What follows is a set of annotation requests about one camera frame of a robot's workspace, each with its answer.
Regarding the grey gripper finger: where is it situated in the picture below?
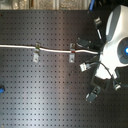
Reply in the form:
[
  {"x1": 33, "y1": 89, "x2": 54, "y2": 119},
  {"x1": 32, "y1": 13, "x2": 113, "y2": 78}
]
[{"x1": 77, "y1": 38, "x2": 91, "y2": 49}]

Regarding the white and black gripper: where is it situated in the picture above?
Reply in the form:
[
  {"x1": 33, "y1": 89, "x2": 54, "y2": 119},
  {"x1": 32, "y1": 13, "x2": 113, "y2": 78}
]
[{"x1": 79, "y1": 61, "x2": 128, "y2": 92}]

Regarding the white cable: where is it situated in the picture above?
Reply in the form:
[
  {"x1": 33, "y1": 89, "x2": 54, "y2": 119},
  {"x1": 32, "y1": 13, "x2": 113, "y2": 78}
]
[{"x1": 0, "y1": 44, "x2": 101, "y2": 55}]

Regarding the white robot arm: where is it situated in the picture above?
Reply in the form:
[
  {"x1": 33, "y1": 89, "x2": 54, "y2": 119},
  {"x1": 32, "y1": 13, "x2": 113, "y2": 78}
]
[{"x1": 77, "y1": 5, "x2": 128, "y2": 91}]

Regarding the black perforated breadboard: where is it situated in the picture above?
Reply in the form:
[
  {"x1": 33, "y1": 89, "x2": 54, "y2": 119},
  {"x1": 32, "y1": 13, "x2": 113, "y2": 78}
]
[{"x1": 0, "y1": 10, "x2": 128, "y2": 128}]

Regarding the right metal cable clip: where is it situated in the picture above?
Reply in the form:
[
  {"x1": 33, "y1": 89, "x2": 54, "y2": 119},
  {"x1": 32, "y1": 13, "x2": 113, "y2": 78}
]
[{"x1": 69, "y1": 43, "x2": 75, "y2": 63}]

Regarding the metal cable clip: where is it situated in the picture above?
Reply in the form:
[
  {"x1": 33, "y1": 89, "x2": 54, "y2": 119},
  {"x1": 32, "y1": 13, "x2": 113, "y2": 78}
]
[
  {"x1": 69, "y1": 43, "x2": 75, "y2": 63},
  {"x1": 33, "y1": 42, "x2": 41, "y2": 63}
]

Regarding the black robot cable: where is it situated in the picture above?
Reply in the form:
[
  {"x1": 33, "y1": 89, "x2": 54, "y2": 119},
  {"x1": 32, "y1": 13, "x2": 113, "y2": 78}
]
[{"x1": 87, "y1": 59, "x2": 113, "y2": 81}]

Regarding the left metal cable clip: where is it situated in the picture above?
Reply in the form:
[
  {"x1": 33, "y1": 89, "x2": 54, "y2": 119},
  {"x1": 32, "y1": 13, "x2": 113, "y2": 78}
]
[{"x1": 33, "y1": 42, "x2": 41, "y2": 63}]

